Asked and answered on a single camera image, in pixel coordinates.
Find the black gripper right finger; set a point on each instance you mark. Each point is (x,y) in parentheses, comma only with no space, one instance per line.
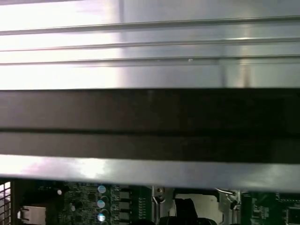
(193,211)

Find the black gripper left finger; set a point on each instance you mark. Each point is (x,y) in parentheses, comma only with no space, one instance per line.
(181,208)

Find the silver-topped CPU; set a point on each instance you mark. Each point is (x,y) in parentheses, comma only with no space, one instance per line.
(208,206)

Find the metal socket cover frame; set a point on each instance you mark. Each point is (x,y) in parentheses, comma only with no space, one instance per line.
(161,211)

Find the silver round capacitor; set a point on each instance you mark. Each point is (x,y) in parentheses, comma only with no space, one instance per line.
(102,203)
(101,217)
(102,189)

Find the green motherboard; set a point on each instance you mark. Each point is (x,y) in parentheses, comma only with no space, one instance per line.
(79,201)

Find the black PC case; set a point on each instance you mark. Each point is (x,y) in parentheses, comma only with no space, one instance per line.
(150,110)

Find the silver network port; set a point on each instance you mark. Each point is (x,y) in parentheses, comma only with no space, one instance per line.
(31,213)

